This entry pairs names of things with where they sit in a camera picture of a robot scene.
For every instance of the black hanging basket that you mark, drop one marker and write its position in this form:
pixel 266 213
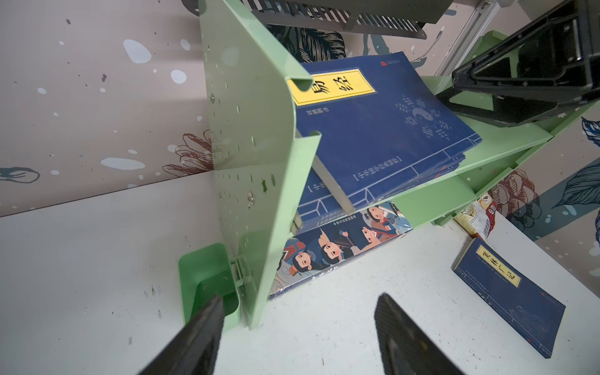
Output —
pixel 405 19

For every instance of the colourful cartoon cover book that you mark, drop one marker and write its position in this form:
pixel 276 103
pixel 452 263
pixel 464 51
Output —
pixel 318 251

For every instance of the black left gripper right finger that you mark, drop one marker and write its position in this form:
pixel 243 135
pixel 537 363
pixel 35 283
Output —
pixel 404 347

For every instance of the snack bag red white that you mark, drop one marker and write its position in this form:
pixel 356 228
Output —
pixel 478 219

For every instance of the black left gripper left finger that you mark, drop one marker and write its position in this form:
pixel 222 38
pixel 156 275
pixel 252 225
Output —
pixel 195 348

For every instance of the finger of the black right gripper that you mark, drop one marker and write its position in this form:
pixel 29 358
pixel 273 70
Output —
pixel 545 69

